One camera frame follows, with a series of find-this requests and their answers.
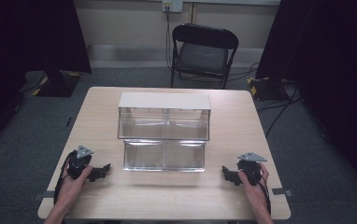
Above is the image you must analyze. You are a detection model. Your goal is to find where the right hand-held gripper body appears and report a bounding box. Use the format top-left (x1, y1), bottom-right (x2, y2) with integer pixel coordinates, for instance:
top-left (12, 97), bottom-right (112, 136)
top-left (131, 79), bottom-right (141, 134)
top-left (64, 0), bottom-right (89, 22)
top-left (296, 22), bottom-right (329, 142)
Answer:
top-left (236, 151), bottom-right (268, 187)

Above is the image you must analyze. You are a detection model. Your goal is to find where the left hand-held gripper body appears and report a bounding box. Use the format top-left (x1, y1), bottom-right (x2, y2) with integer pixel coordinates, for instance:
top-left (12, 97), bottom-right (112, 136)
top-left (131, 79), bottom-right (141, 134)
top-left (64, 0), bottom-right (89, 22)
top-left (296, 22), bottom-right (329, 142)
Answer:
top-left (66, 145), bottom-right (95, 181)

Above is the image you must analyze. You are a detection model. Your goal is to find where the person's right hand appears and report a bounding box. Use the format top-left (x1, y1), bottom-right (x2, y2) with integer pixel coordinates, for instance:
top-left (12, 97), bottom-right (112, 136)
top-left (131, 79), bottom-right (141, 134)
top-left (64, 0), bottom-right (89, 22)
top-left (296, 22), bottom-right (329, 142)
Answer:
top-left (237, 162), bottom-right (272, 210)

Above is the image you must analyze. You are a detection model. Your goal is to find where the person's left hand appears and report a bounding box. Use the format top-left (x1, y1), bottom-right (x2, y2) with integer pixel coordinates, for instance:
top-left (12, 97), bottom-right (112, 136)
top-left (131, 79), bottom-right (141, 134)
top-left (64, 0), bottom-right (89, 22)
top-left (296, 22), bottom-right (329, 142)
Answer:
top-left (54, 165), bottom-right (93, 207)

